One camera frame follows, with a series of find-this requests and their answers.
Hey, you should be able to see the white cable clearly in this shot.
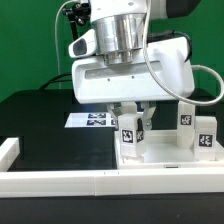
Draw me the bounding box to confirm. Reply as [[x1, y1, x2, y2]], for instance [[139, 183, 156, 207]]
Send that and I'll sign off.
[[54, 0, 81, 90]]

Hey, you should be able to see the white marker sheet with tags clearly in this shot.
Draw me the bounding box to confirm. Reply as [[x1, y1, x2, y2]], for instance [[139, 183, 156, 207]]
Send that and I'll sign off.
[[65, 112, 115, 128]]

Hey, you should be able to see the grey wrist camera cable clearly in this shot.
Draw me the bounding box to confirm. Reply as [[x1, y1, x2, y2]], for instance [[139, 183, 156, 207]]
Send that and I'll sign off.
[[142, 0, 224, 107]]

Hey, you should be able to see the white square table top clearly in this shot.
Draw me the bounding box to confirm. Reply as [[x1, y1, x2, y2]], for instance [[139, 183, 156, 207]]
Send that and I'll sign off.
[[114, 130, 224, 169]]

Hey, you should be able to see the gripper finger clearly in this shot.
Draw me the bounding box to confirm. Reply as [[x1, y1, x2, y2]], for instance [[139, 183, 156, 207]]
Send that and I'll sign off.
[[107, 103, 122, 129], [141, 101, 156, 130]]

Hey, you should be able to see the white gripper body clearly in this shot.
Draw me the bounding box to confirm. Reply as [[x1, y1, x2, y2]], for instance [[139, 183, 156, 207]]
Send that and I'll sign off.
[[72, 37, 195, 104]]

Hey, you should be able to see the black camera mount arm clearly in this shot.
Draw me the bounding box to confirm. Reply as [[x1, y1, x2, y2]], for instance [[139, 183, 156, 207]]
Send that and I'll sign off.
[[62, 3, 91, 40]]

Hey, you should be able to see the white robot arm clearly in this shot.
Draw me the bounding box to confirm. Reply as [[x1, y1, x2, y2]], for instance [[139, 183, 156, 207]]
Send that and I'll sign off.
[[69, 0, 201, 129]]

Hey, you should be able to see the white U-shaped obstacle fence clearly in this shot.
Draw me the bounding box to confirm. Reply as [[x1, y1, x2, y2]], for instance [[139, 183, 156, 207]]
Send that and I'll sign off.
[[0, 137, 224, 198]]

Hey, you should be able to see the black cable bundle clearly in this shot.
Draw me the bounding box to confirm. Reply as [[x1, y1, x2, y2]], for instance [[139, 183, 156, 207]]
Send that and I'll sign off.
[[39, 73, 73, 91]]

